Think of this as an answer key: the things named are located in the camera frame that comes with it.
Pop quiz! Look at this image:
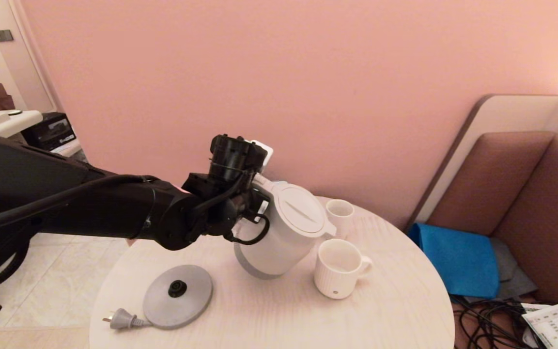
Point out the white electric kettle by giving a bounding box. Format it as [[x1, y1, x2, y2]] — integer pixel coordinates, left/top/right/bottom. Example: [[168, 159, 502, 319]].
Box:
[[233, 174, 337, 280]]

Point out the small white cup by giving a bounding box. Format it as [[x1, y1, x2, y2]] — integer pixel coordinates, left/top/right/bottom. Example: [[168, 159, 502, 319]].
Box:
[[325, 199, 356, 239]]

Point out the grey round kettle base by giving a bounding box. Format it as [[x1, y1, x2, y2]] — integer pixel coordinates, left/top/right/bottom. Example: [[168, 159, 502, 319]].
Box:
[[143, 264, 214, 330]]

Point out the white stool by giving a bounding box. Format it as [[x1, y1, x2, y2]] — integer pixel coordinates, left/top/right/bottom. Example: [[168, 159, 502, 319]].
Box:
[[51, 142, 84, 159]]

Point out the grey power plug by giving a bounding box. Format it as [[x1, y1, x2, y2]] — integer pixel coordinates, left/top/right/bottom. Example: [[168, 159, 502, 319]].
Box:
[[102, 308, 153, 331]]

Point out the black box appliance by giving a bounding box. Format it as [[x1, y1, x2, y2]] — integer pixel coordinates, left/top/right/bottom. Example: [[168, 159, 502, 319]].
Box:
[[21, 112, 77, 152]]

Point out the blue cloth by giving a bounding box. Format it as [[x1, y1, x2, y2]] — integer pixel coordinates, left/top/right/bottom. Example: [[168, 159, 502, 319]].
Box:
[[407, 223, 499, 300]]

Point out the white washbasin counter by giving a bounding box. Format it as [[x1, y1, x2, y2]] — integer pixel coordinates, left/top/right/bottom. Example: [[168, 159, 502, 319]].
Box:
[[0, 111, 43, 140]]

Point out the grey felt mat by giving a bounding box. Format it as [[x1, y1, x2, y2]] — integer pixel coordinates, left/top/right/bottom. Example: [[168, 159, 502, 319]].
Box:
[[470, 238, 537, 305]]

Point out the brown upholstered sofa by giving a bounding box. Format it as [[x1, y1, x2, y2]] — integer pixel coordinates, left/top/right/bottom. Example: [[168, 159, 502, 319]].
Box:
[[427, 131, 558, 349]]

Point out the printed paper sheet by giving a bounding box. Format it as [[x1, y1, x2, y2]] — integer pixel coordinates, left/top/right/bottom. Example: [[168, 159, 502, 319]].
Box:
[[521, 303, 558, 349]]

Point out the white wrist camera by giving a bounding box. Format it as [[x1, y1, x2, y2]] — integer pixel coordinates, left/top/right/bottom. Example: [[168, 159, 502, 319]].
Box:
[[250, 140, 274, 168]]

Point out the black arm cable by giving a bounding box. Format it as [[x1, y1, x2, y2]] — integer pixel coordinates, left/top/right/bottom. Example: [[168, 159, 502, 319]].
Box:
[[0, 174, 271, 297]]

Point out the large white mug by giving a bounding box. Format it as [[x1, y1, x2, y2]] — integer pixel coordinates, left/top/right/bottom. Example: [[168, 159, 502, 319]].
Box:
[[313, 239, 372, 300]]

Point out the black cable bundle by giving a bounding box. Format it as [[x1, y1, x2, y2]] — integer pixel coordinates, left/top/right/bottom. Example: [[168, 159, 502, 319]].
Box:
[[452, 296, 558, 349]]

